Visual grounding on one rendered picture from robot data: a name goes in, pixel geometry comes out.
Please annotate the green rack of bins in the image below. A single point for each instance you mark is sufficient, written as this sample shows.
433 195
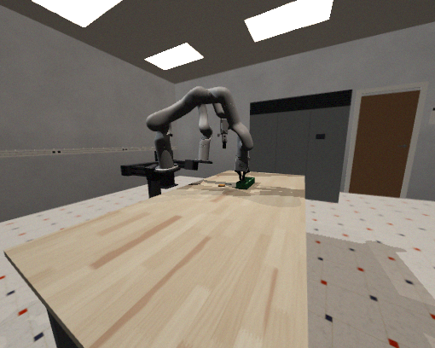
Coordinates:
246 183

